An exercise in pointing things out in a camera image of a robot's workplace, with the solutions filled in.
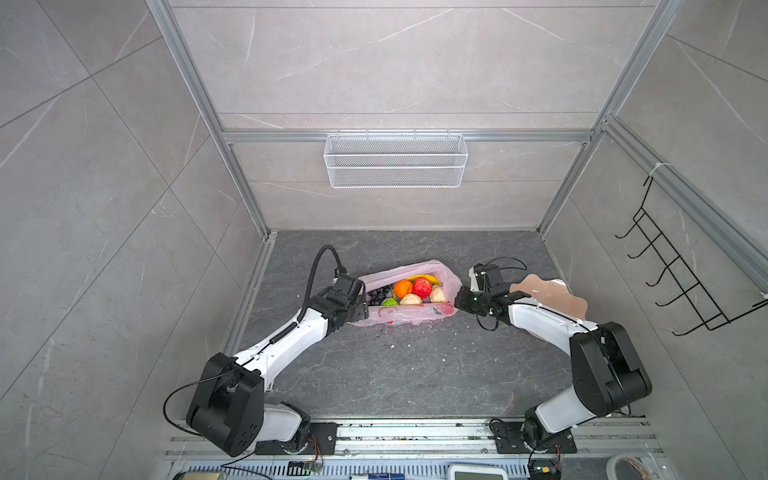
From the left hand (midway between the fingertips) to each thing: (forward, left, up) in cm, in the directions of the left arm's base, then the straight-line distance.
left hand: (354, 300), depth 87 cm
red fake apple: (+6, -22, -4) cm, 23 cm away
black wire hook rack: (-20, -75, +23) cm, 81 cm away
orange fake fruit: (+8, -15, -5) cm, 18 cm away
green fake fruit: (+2, -11, -5) cm, 12 cm away
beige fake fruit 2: (+4, -27, -5) cm, 27 cm away
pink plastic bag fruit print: (-4, -18, -3) cm, 19 cm away
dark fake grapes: (+5, -7, -6) cm, 10 cm away
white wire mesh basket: (+43, -15, +19) cm, 49 cm away
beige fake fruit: (+2, -18, -4) cm, 18 cm away
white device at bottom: (-42, -29, -6) cm, 52 cm away
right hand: (+3, -31, -4) cm, 32 cm away
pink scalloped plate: (+3, -65, -5) cm, 65 cm away
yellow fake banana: (+12, -22, -6) cm, 25 cm away
